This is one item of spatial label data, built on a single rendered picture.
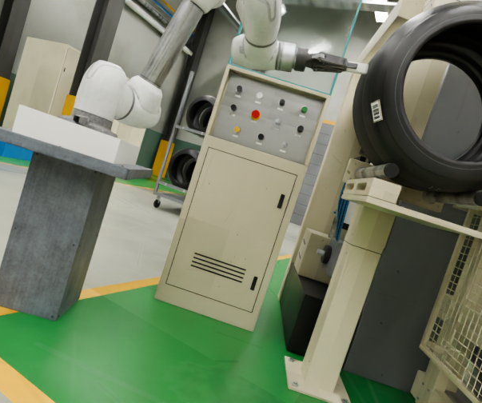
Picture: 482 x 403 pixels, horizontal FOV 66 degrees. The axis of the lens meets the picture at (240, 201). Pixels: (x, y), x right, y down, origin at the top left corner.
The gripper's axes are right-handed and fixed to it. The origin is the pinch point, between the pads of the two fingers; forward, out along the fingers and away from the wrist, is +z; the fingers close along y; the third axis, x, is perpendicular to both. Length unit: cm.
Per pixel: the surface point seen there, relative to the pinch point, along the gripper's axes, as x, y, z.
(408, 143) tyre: 23.6, -12.0, 16.5
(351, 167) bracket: 29.9, 24.8, 9.6
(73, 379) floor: 111, -18, -70
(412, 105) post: 1.8, 27.2, 29.1
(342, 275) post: 73, 27, 15
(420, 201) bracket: 39, 25, 38
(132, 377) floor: 113, -7, -55
